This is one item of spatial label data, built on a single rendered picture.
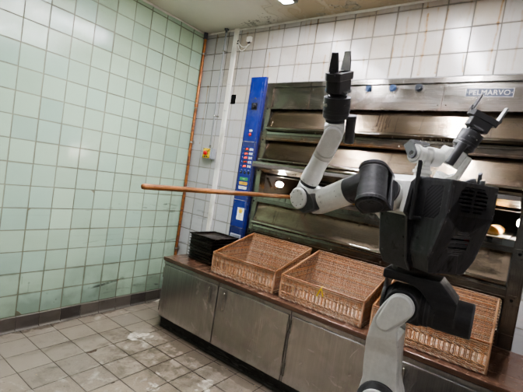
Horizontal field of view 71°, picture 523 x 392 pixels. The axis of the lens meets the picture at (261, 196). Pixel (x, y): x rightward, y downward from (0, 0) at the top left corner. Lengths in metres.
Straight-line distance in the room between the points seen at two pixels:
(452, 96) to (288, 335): 1.78
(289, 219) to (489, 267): 1.37
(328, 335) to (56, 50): 2.56
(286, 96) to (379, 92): 0.76
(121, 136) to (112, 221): 0.70
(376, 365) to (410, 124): 1.64
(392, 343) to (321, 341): 0.94
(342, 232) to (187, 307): 1.28
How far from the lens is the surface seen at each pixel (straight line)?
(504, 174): 2.48
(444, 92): 2.63
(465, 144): 1.63
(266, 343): 2.48
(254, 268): 2.49
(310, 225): 2.80
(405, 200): 1.22
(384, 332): 1.36
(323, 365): 2.31
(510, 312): 2.52
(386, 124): 2.65
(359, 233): 2.65
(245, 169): 3.14
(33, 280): 3.14
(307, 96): 2.98
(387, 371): 1.44
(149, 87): 3.40
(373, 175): 1.17
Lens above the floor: 1.32
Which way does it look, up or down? 3 degrees down
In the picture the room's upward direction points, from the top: 9 degrees clockwise
